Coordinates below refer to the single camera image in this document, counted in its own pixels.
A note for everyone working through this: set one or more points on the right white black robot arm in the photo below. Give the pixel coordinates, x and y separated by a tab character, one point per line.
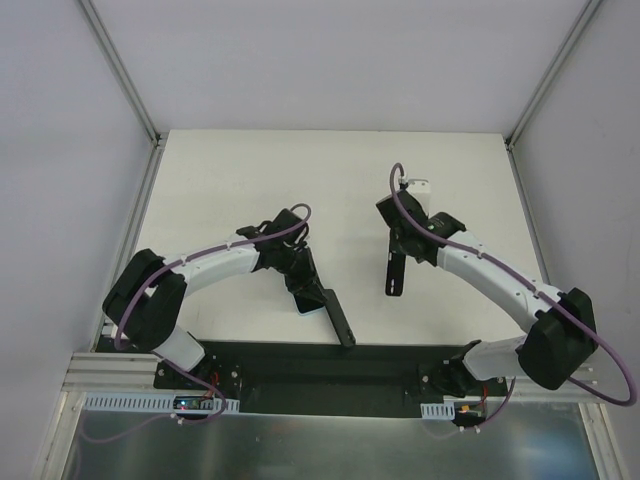
554	344

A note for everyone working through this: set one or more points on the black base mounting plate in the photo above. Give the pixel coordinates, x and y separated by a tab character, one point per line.
379	381

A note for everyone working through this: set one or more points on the shiny metal front panel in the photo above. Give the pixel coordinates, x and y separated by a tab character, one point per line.
525	441

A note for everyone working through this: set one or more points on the left white cable duct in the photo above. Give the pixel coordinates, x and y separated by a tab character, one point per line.
158	403

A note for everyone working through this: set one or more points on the aluminium frame post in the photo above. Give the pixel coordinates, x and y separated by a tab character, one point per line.
565	49
119	70

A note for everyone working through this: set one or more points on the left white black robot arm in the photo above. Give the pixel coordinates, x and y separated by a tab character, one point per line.
145	301

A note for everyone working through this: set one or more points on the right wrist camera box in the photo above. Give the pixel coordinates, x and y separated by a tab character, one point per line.
420	190

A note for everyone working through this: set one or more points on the black phone case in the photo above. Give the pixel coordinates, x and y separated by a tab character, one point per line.
395	274

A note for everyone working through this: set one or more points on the right aluminium frame post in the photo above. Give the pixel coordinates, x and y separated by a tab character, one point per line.
565	49

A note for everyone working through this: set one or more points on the left aluminium frame post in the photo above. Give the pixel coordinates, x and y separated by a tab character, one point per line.
119	70

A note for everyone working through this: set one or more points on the right white cable duct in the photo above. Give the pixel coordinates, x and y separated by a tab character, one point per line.
444	411

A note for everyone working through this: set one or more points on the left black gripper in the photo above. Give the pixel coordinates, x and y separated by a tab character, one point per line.
310	288

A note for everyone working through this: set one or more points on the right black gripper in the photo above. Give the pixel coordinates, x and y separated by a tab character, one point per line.
396	240

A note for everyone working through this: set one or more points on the black phone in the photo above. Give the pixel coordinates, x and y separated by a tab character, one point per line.
338	319

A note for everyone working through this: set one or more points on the white cable duct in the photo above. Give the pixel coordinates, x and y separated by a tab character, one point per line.
444	411
158	403

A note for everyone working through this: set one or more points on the blue-cased smartphone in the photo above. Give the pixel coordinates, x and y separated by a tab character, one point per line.
306	306

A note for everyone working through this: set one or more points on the aluminium front rail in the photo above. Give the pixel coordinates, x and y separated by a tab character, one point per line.
123	372

